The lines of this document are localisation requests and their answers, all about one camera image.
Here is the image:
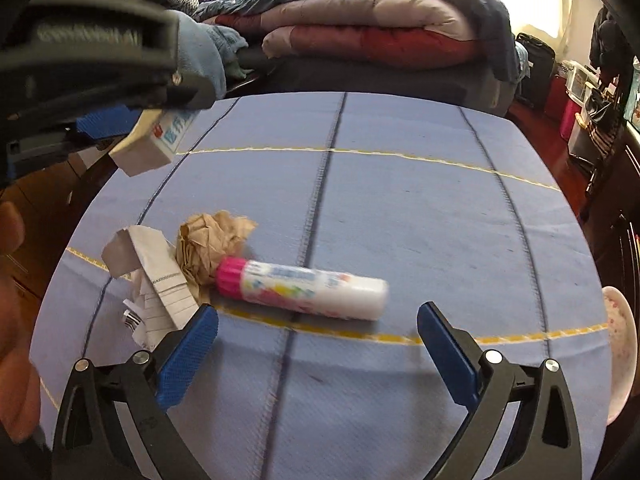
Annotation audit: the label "crumpled white lined paper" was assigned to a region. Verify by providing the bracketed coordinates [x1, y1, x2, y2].
[102, 226, 198, 350]

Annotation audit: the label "white pink-lined trash bin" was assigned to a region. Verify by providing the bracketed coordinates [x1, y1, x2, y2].
[602, 286, 638, 425]

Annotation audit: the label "blue quilted table cover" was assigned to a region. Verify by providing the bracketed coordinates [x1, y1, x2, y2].
[32, 93, 611, 479]

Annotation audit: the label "white pink-capped tube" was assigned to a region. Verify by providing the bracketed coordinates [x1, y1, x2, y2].
[214, 257, 388, 321]

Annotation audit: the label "dark wooden cabinet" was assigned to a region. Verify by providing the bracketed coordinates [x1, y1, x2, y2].
[580, 122, 639, 312]

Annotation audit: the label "hanging black jacket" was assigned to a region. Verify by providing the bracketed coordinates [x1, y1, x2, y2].
[589, 6, 634, 87]

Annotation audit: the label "black suitcase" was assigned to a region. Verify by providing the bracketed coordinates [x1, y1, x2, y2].
[515, 32, 555, 110]

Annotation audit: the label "bed with dark sheet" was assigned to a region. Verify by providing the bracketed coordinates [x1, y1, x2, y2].
[239, 48, 516, 117]

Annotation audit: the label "red and pink folded quilt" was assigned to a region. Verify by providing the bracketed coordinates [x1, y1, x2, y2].
[204, 0, 485, 70]

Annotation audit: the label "crumpled brown paper ball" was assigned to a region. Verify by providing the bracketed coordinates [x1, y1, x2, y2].
[175, 210, 257, 304]

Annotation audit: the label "person's left hand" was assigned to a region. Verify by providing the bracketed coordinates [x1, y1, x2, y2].
[0, 199, 44, 446]

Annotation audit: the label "light blue fleece blanket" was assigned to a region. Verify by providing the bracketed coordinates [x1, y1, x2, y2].
[169, 10, 248, 100]

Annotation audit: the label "small white cardboard box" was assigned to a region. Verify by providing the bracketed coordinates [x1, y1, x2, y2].
[108, 110, 200, 177]

